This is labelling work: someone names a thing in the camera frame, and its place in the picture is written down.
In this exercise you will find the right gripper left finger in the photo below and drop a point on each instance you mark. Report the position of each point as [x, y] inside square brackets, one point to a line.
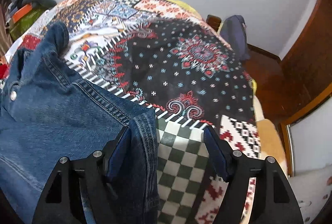
[73, 184]

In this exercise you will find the blue denim jacket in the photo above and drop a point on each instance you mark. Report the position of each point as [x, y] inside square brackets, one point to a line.
[49, 111]

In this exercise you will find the pile of clutter clothes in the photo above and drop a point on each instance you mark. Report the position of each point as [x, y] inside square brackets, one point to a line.
[21, 15]

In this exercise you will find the cream orange fleece blanket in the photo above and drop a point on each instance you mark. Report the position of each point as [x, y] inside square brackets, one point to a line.
[271, 144]

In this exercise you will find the brown wooden door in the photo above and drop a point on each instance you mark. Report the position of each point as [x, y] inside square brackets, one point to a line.
[292, 87]

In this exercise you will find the red orange plush blanket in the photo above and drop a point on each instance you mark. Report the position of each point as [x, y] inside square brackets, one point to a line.
[4, 68]

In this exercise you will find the patchwork patterned bedspread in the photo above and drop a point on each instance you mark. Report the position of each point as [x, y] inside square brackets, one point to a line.
[162, 57]

